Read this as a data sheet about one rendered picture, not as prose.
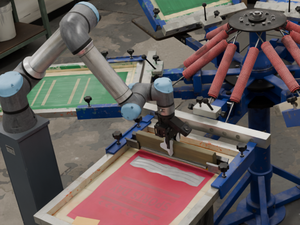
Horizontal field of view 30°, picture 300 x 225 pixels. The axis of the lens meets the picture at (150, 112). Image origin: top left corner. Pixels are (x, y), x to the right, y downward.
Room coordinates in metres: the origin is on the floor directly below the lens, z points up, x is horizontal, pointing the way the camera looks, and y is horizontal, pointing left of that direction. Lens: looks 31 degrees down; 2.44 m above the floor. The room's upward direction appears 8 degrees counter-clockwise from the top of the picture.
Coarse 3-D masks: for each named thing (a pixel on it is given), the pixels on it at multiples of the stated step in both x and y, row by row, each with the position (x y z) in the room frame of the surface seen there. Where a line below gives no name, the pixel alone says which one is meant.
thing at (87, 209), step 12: (132, 156) 2.13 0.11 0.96; (144, 156) 2.12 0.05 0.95; (156, 156) 2.11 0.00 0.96; (120, 168) 2.05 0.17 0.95; (132, 168) 2.04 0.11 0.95; (108, 180) 1.97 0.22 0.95; (144, 180) 1.94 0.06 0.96; (96, 192) 1.90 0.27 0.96; (84, 204) 1.83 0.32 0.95; (96, 204) 1.82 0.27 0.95; (72, 216) 1.77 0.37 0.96; (84, 216) 1.76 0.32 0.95; (96, 216) 1.75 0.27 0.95; (108, 216) 1.74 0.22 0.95
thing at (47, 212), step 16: (192, 144) 2.16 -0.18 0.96; (208, 144) 2.10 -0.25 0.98; (224, 144) 2.08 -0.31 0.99; (112, 160) 2.10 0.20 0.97; (80, 176) 1.98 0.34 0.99; (96, 176) 2.01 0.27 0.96; (64, 192) 1.88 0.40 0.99; (208, 192) 1.76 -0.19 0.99; (48, 208) 1.79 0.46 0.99; (192, 208) 1.68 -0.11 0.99; (208, 208) 1.70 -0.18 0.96; (48, 224) 1.71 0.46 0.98; (64, 224) 1.68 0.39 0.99; (192, 224) 1.61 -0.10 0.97
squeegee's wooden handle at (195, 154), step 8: (136, 136) 2.17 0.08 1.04; (144, 136) 2.13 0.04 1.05; (152, 136) 2.12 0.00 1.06; (144, 144) 2.14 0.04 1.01; (152, 144) 2.11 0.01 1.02; (176, 144) 2.03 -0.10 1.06; (184, 144) 2.02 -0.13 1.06; (176, 152) 2.03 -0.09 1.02; (184, 152) 2.00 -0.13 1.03; (192, 152) 1.97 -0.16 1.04; (200, 152) 1.95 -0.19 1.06; (208, 152) 1.94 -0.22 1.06; (192, 160) 1.98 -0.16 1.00; (200, 160) 1.95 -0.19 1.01; (208, 160) 1.92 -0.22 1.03; (216, 160) 1.93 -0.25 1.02
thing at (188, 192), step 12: (180, 168) 1.99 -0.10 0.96; (192, 168) 1.98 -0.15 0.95; (156, 180) 1.93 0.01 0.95; (168, 180) 1.92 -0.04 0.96; (204, 180) 1.88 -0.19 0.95; (180, 192) 1.83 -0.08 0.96; (192, 192) 1.81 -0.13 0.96; (180, 204) 1.75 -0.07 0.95; (120, 216) 1.73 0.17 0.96; (168, 216) 1.69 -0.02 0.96
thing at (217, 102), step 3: (216, 99) 2.40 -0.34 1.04; (213, 102) 2.38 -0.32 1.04; (216, 102) 2.37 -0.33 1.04; (219, 102) 2.37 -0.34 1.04; (222, 102) 2.36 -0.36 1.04; (225, 102) 2.36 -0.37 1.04; (216, 105) 2.34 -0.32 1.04; (219, 105) 2.34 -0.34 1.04; (222, 105) 2.34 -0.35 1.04; (225, 105) 2.36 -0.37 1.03; (222, 108) 2.33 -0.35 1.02; (225, 108) 2.35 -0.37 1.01; (225, 111) 2.35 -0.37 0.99; (207, 117) 2.24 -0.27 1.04
